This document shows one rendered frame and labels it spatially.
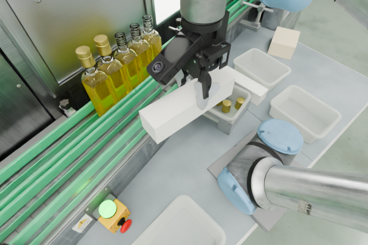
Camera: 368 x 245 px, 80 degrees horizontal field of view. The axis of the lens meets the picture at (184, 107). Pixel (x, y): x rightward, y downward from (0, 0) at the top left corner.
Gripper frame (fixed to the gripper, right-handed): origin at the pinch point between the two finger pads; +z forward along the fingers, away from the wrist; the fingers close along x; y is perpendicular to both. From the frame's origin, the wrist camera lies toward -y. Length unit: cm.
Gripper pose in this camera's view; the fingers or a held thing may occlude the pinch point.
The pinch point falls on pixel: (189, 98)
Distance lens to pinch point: 52.3
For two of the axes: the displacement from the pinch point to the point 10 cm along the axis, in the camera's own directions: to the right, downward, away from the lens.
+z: 0.0, 6.3, 7.7
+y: 7.8, -4.9, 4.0
